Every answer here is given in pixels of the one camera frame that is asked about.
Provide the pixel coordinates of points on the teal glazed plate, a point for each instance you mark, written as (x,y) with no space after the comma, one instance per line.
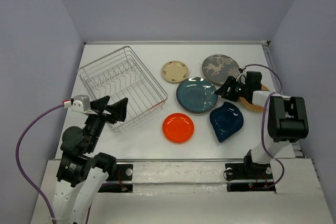
(196,95)

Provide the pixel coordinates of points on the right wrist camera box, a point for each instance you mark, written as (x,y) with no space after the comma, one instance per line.
(242,75)

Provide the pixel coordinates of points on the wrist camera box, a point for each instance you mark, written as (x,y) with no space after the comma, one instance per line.
(81,103)
(242,75)

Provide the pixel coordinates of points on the grey deer plate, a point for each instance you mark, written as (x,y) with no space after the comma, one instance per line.
(217,68)

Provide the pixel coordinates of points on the dark blue leaf dish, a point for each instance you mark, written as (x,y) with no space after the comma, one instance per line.
(226,121)

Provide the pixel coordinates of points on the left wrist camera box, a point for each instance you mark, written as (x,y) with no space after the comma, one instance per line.
(81,103)

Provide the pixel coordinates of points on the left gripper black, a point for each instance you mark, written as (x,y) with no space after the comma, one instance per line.
(118,108)

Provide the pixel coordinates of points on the cream patterned small plate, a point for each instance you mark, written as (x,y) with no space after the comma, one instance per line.
(175,71)

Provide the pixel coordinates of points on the woven bamboo plate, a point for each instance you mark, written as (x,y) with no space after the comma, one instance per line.
(246,99)

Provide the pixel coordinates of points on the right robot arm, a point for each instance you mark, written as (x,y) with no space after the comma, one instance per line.
(284,118)

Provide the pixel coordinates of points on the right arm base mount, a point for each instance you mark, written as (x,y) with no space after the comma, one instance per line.
(241,180)

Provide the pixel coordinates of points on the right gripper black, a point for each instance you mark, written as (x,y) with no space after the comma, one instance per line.
(228,95)

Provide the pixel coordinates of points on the wire dish rack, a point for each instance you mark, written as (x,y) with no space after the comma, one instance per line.
(121,74)

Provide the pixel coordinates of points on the orange plate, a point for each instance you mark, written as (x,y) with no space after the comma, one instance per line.
(178,128)

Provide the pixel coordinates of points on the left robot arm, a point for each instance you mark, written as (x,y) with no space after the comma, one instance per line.
(79,177)

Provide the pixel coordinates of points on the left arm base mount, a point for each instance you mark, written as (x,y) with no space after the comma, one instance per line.
(120,181)

